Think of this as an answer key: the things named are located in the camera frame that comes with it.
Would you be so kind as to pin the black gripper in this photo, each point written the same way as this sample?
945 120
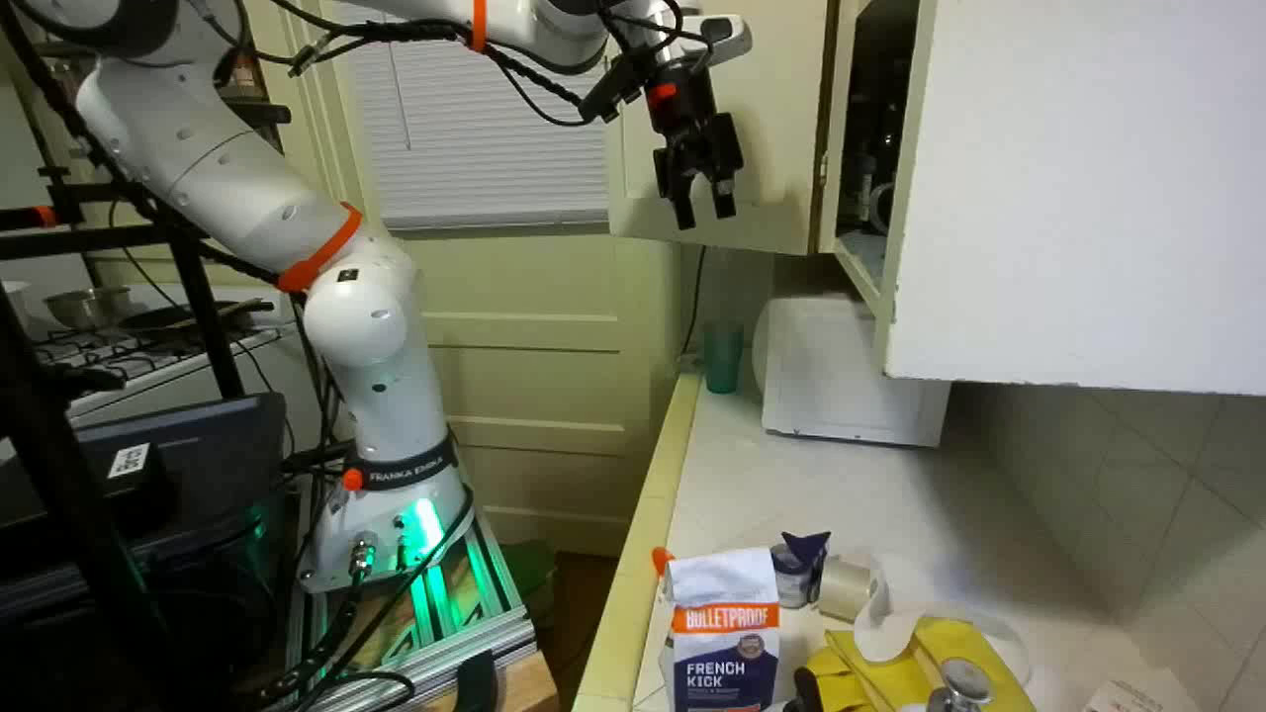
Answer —
697 129

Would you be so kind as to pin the orange and blue food bag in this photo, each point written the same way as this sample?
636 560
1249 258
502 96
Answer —
721 620

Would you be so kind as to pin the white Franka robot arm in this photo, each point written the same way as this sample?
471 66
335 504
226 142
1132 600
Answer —
371 330

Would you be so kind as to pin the large white cabinet door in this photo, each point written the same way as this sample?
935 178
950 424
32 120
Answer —
1082 198

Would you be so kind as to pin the green drinking cup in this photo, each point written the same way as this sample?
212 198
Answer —
721 359

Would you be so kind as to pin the white countertop appliance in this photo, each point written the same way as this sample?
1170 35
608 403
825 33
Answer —
854 377

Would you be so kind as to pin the white window blind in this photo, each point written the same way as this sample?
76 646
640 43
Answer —
478 130

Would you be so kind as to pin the cream panelled door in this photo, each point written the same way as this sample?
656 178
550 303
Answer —
557 382

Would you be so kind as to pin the green bucket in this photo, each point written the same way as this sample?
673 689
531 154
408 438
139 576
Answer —
531 576

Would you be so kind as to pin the clear tape roll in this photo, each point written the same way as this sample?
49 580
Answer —
847 585

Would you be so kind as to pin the white folded paper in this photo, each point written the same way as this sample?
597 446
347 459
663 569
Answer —
887 634

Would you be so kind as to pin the yellow rubber glove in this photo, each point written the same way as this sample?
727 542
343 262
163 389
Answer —
884 676

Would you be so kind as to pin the black computer monitor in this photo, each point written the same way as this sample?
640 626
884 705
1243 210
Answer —
200 457

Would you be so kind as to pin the black metal rack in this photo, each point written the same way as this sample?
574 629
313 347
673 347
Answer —
53 526

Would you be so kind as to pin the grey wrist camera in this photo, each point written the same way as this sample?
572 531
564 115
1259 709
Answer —
697 35

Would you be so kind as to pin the cream wall cabinet body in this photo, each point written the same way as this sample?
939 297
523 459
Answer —
863 158

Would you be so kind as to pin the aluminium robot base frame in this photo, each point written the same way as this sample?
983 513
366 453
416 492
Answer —
448 620

